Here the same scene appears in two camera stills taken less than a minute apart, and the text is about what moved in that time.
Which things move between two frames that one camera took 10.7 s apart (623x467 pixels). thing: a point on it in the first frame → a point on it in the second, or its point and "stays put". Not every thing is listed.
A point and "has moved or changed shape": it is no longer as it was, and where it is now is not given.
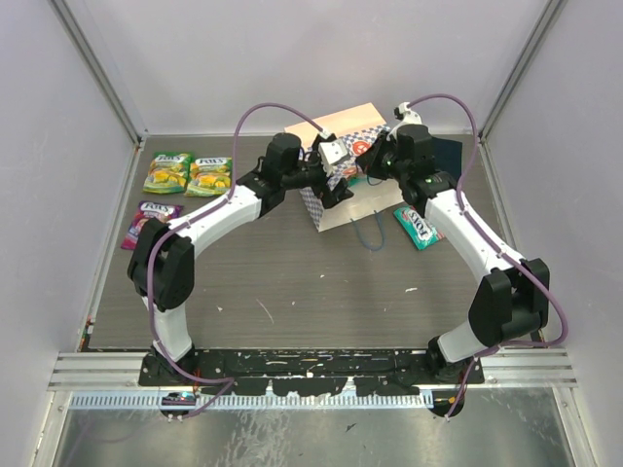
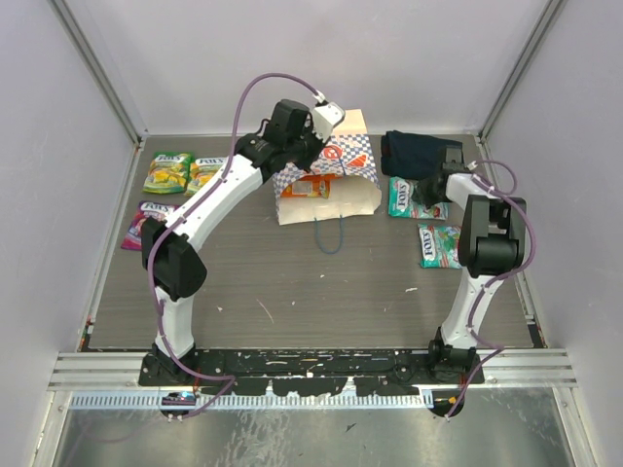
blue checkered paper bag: (356, 126) has moved or changed shape
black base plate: (388, 373) stays put
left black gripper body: (309, 174) → (304, 149)
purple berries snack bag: (146, 210) stays put
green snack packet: (419, 230) has moved or changed shape
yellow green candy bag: (209, 176) stays put
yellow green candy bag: (167, 172) stays put
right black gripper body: (392, 168) → (425, 194)
